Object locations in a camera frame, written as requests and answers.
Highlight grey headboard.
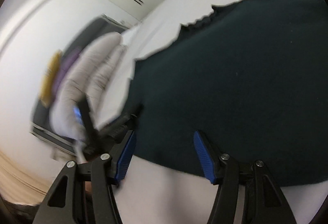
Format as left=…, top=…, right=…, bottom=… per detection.
left=30, top=16, right=129, bottom=159

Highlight yellow pillow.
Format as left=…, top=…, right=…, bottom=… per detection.
left=40, top=50, right=63, bottom=108

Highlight beige folded duvet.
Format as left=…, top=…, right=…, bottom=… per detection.
left=50, top=33, right=127, bottom=163

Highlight dark green sweater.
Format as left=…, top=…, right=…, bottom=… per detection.
left=127, top=0, right=328, bottom=187

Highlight purple pillow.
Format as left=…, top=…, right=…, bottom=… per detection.
left=52, top=48, right=82, bottom=97

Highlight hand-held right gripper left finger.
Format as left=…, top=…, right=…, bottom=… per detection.
left=32, top=130, right=137, bottom=224

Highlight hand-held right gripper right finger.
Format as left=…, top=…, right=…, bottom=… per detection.
left=193, top=130, right=299, bottom=224

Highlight white bed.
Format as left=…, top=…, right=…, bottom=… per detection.
left=77, top=0, right=324, bottom=224

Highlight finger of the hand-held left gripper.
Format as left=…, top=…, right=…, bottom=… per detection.
left=101, top=104, right=144, bottom=138
left=73, top=97, right=97, bottom=141

